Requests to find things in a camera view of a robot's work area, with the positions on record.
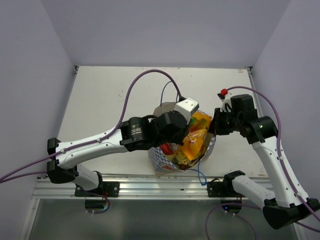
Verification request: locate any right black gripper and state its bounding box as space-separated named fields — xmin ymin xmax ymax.
xmin=207 ymin=107 xmax=243 ymax=135

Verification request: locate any red Chuba chips bag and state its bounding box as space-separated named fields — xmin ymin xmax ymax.
xmin=159 ymin=143 xmax=175 ymax=156

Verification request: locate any orange candy bag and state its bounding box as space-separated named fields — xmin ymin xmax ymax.
xmin=174 ymin=110 xmax=213 ymax=170

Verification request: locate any patterned paper bag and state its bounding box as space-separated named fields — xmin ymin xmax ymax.
xmin=147 ymin=80 xmax=217 ymax=187

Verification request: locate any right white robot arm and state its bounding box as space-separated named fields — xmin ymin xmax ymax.
xmin=207 ymin=93 xmax=320 ymax=230

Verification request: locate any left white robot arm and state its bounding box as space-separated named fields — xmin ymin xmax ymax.
xmin=46 ymin=110 xmax=192 ymax=197

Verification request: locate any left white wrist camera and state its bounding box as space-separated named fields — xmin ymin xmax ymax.
xmin=173 ymin=97 xmax=199 ymax=124

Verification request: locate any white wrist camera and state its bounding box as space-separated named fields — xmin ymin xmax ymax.
xmin=217 ymin=88 xmax=232 ymax=113
xmin=173 ymin=97 xmax=199 ymax=124

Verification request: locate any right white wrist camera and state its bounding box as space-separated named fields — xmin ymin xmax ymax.
xmin=217 ymin=88 xmax=232 ymax=113

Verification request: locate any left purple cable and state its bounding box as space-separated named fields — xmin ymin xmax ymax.
xmin=0 ymin=69 xmax=187 ymax=185

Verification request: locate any purple cable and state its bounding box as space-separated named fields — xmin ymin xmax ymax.
xmin=0 ymin=69 xmax=187 ymax=185
xmin=226 ymin=86 xmax=320 ymax=232

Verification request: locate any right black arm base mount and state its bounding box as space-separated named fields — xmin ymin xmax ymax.
xmin=206 ymin=178 xmax=241 ymax=198

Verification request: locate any aluminium mounting rail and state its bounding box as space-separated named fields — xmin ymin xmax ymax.
xmin=32 ymin=175 xmax=209 ymax=200

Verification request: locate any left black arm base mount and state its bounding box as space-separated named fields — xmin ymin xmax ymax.
xmin=74 ymin=181 xmax=120 ymax=198

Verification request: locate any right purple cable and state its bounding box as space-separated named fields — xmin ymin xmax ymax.
xmin=226 ymin=86 xmax=320 ymax=232

